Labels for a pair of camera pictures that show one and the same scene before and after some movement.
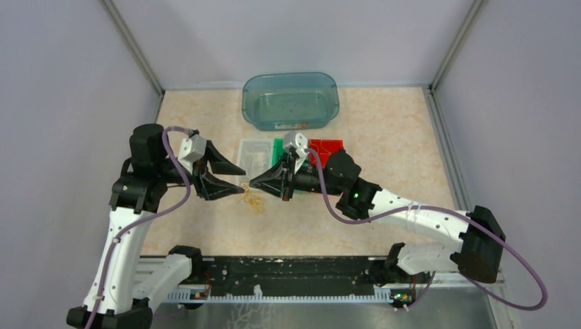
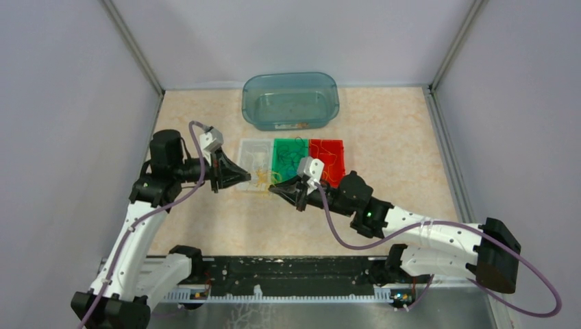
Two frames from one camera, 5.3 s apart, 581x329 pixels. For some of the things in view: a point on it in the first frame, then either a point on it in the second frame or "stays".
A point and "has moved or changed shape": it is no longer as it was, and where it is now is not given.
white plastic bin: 255,156 stays
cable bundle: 256,202 has moved or changed shape
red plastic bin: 324,148 stays
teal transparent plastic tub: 290,101 stays
